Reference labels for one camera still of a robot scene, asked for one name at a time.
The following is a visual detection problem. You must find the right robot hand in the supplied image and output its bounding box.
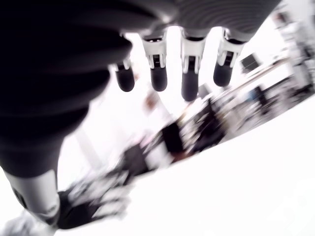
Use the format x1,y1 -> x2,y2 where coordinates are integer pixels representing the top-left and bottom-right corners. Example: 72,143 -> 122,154
0,0 -> 284,228

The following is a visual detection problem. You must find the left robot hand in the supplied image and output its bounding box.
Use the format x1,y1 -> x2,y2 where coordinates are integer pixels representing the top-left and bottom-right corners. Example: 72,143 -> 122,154
58,169 -> 132,231

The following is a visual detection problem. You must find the dark square monitor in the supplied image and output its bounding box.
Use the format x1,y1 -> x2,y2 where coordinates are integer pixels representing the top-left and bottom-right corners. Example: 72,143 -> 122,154
240,53 -> 260,72

